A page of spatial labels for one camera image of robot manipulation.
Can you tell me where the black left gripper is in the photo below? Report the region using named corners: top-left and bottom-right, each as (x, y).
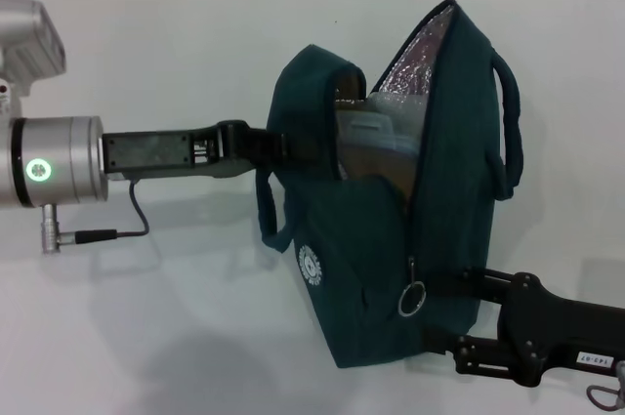
top-left (100, 119), bottom-right (327, 183)

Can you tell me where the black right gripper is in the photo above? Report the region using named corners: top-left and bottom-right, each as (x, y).
top-left (422, 266), bottom-right (625, 386)

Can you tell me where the clear blue-rimmed food container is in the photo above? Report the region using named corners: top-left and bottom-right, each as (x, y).
top-left (334, 95), bottom-right (429, 157)

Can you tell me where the dark teal insulated lunch bag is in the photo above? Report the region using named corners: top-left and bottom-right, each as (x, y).
top-left (256, 0), bottom-right (523, 370)

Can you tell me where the grey right gripper cable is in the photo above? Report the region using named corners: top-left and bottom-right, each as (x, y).
top-left (584, 359), bottom-right (625, 409)

